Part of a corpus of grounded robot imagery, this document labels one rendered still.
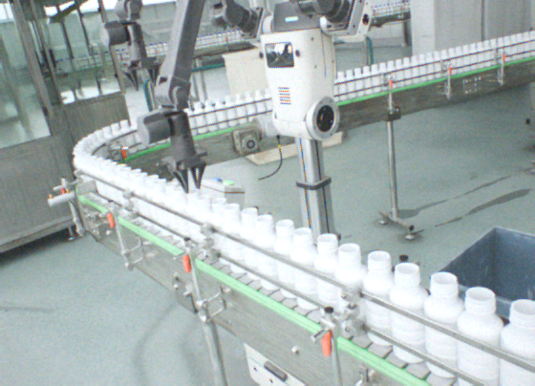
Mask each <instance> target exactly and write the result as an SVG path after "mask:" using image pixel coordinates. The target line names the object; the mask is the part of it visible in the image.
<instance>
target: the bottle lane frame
mask: <svg viewBox="0 0 535 386"><path fill-rule="evenodd" d="M84 202H85V204H86V207H88V208H89V209H90V211H92V212H93V213H95V215H96V220H97V222H98V223H99V224H100V225H98V229H99V232H100V235H101V238H102V239H99V238H98V237H97V236H96V238H97V241H98V242H100V243H101V244H103V245H104V246H105V247H107V248H108V249H111V250H112V251H113V252H114V253H115V254H116V255H118V256H119V257H121V258H122V259H124V257H123V256H122V255H121V244H120V241H119V238H118V234H117V230H116V227H115V226H114V227H111V225H110V222H109V219H108V217H101V218H100V217H99V214H101V213H104V212H106V211H108V209H105V208H103V206H100V205H98V204H96V203H94V202H91V201H89V200H85V201H84ZM118 217H119V221H120V224H121V231H122V233H123V237H124V240H125V243H126V245H127V249H133V248H135V247H137V246H138V240H137V236H138V237H139V238H140V241H141V244H142V246H141V247H139V248H138V249H135V250H133V251H131V255H130V258H131V261H132V262H135V261H137V260H138V259H140V258H141V253H140V250H141V249H143V251H144V255H145V258H143V259H142V260H141V261H140V262H137V263H136V264H135V267H136V268H137V269H138V270H140V271H141V272H142V273H145V274H146V275H147V276H149V277H150V278H152V279H153V281H155V282H158V283H159V284H161V285H162V286H163V287H164V288H165V289H167V290H169V291H171V292H172V293H173V294H175V295H176V293H175V290H174V289H173V284H172V281H173V278H175V279H178V280H179V281H181V282H184V283H185V284H186V285H187V286H188V288H189V289H190V291H191V293H192V298H193V305H194V308H195V310H197V311H199V312H201V309H200V307H198V306H197V305H196V302H197V300H198V298H197V294H196V291H195V288H194V283H193V276H192V273H191V271H190V272H189V273H186V272H185V266H184V263H183V260H182V258H181V259H179V260H178V261H176V262H175V261H174V260H173V257H174V256H176V255H178V254H180V253H182V252H183V250H182V249H178V248H177V247H175V245H171V244H169V242H165V241H164V240H162V239H161V238H159V237H157V236H156V235H154V234H153V233H150V232H147V231H145V229H143V228H141V227H139V226H138V225H134V224H132V223H130V222H129V221H127V220H125V219H124V218H121V217H120V216H118ZM124 260H125V259H124ZM195 261H196V265H197V268H198V273H199V275H200V280H201V283H202V291H203V298H205V299H206V300H208V299H209V298H212V297H214V296H216V295H217V294H218V290H217V288H216V286H217V285H216V282H218V283H219V284H221V288H222V291H223V295H220V296H219V297H218V298H216V299H214V300H212V301H210V302H209V307H208V308H209V314H214V313H215V312H217V311H218V310H219V309H220V308H221V305H220V303H219V298H223V299H224V300H225V310H223V311H222V312H221V313H219V314H217V315H215V316H214V317H213V320H212V321H213V322H215V323H217V324H218V325H219V326H220V327H222V328H223V329H225V330H226V331H228V332H230V333H231V334H233V335H234V336H235V337H236V338H239V339H240V340H242V342H244V343H245V344H246V345H248V346H249V347H250V348H252V349H253V350H255V351H256V352H257V353H258V354H261V355H263V356H264V357H265V358H266V359H267V360H269V361H270V362H273V363H274V364H275V365H277V366H278V367H279V368H281V369H282V370H284V371H286V372H287V373H288V374H289V375H291V376H292V377H295V378H297V379H298V381H300V382H301V383H303V384H304V385H306V386H333V380H332V367H331V355H329V356H325V355H324V354H323V350H322V339H319V340H318V341H317V342H315V343H312V342H311V341H310V337H311V336H313V335H314V334H315V333H316V332H318V331H319V330H321V324H320V322H319V323H316V322H313V321H312V320H310V319H308V317H307V314H306V315H303V314H299V313H298V312H296V311H294V309H295V308H296V307H294V308H292V309H290V308H289V307H287V306H283V305H282V302H283V301H284V300H283V301H282V302H277V301H275V300H274V299H272V298H270V296H271V295H270V296H265V295H264V294H262V293H261V292H260V291H259V290H258V289H252V288H250V287H249V284H247V285H246V284H244V283H242V282H240V281H239V279H238V280H236V279H234V278H233V277H231V276H230V275H229V274H225V273H223V272H221V269H217V268H214V267H212V265H211V266H210V265H208V264H207V263H205V262H204V261H203V260H200V259H198V258H195ZM353 338H354V337H353ZM353 338H349V339H346V338H344V337H342V336H339V337H338V352H339V360H340V367H341V374H342V381H343V386H354V384H355V383H356V382H357V381H358V380H360V379H361V378H359V375H358V367H357V365H358V364H360V365H362V367H364V368H366V369H367V376H368V382H365V381H364V382H363V383H362V385H363V386H434V385H430V384H429V383H427V382H426V378H427V377H428V376H429V375H427V376H426V377H424V378H418V377H416V376H414V375H411V374H410V373H409V372H407V371H406V368H407V366H408V365H409V363H408V364H407V365H405V366H404V367H402V368H398V367H397V366H396V365H395V364H393V363H391V362H387V361H386V357H387V356H388V355H389V354H386V356H384V357H379V356H378V355H377V354H372V353H371V352H369V348H370V347H371V346H368V347H366V348H362V347H361V346H357V345H355V344H354V343H353V341H352V339H353Z"/></svg>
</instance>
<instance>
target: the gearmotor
mask: <svg viewBox="0 0 535 386"><path fill-rule="evenodd" d="M232 130H233V139H234V145H235V149H236V153H237V154H238V157H239V158H241V157H244V156H248V155H251V154H255V153H262V149H261V144H260V140H261V139H266V138H270V137H276V138H277V139H278V146H279V150H280V155H281V163H280V166H279V168H278V169H276V171H274V173H273V174H271V175H269V176H267V177H271V176H273V175H274V174H275V173H276V172H277V171H278V170H279V169H280V168H281V166H282V151H281V144H280V138H281V137H280V136H281V134H280V133H279V132H278V131H277V130H276V129H275V128H274V123H273V113H268V114H264V115H261V116H259V117H255V118H253V119H252V121H251V124H249V125H245V126H241V127H237V128H235V129H232ZM264 178H266V177H263V178H259V179H258V181H259V180H261V179H264Z"/></svg>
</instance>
